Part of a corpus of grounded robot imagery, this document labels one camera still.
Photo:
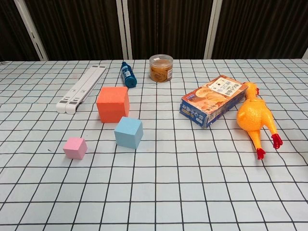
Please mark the light blue foam cube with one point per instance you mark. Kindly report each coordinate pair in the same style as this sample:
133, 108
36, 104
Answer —
127, 134

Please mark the pink foam cube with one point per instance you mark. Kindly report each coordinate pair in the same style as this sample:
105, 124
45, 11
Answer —
74, 149

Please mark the orange foam cube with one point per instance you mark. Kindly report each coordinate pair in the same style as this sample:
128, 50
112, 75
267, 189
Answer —
110, 108

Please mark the clear jar of rubber bands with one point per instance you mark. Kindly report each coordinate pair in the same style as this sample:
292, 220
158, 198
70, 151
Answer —
160, 71

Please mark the blue plastic bottle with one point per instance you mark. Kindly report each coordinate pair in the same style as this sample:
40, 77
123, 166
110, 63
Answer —
128, 75

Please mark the blue orange snack box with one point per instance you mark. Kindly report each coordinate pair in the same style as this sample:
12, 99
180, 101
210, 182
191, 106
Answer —
211, 101

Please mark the checkered tablecloth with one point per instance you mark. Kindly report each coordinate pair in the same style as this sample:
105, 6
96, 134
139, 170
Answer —
168, 183

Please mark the white folding stand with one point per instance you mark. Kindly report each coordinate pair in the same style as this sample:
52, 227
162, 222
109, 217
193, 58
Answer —
79, 90

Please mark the yellow rubber chicken toy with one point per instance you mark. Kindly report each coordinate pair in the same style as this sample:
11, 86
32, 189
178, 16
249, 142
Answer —
252, 113

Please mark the white partition post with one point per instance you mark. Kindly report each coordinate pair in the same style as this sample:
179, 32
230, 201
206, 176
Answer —
128, 36
40, 49
211, 29

